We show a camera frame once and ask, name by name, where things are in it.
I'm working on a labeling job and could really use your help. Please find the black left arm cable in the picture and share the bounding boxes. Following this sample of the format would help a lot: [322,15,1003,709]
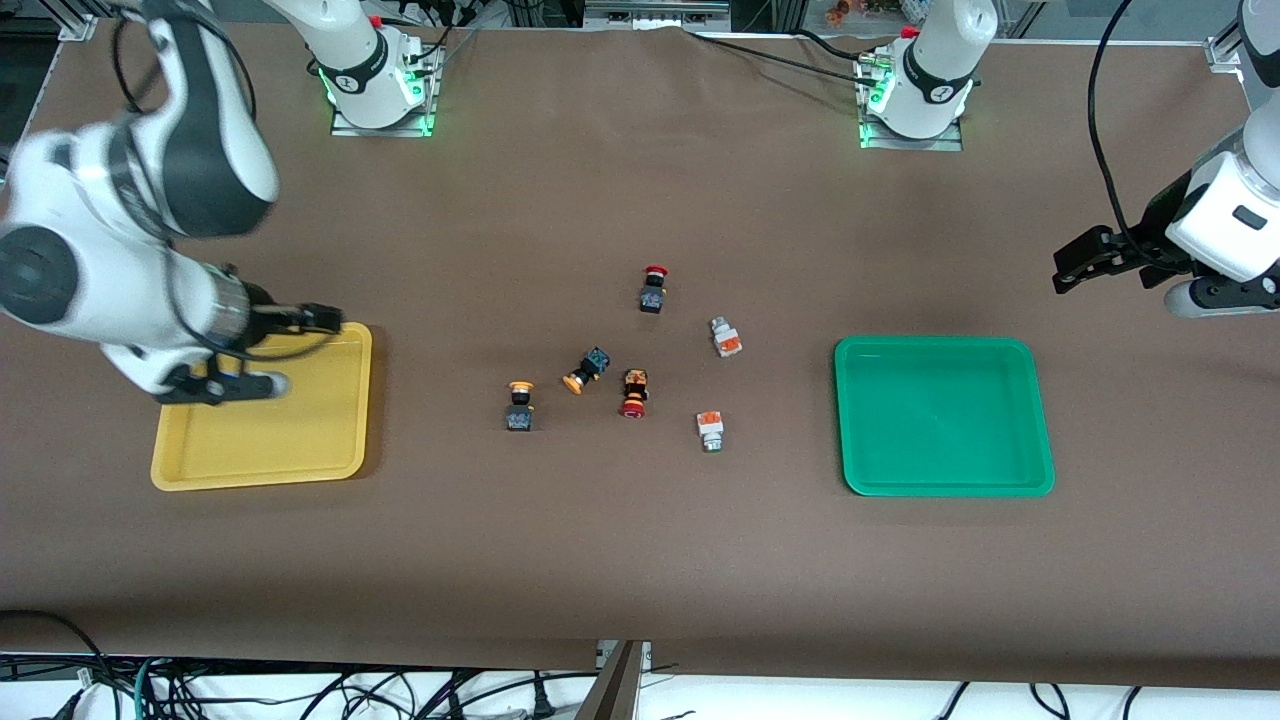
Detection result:
[1088,0,1191,273]

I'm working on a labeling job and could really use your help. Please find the silver metal box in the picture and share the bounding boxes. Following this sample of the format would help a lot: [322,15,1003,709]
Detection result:
[583,0,733,31]

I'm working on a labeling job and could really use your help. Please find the yellow plastic tray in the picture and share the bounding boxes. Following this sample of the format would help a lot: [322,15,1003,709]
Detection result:
[150,322,373,493]

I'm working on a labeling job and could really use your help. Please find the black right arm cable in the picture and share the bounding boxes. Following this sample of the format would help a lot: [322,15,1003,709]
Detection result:
[108,0,261,126]

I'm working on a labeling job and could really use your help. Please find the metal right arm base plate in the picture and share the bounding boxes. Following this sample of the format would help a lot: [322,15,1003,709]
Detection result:
[330,105,433,138]

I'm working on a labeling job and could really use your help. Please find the black cable on table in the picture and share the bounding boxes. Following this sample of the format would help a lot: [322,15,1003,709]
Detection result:
[685,28,896,83]

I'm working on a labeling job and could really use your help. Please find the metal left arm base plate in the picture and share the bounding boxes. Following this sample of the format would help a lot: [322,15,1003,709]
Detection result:
[858,115,966,153]

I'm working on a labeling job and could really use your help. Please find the green plastic tray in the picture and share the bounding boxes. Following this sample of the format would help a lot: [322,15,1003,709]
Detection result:
[834,336,1056,498]

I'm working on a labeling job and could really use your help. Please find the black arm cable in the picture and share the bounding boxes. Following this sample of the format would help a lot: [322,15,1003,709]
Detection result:
[1088,0,1191,273]
[108,0,261,126]

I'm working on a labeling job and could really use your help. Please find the black looped floor cable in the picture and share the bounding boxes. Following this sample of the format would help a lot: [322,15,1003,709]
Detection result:
[0,610,111,701]

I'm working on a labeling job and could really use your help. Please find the orange pink background objects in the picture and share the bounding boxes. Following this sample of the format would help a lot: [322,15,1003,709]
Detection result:
[825,0,906,26]

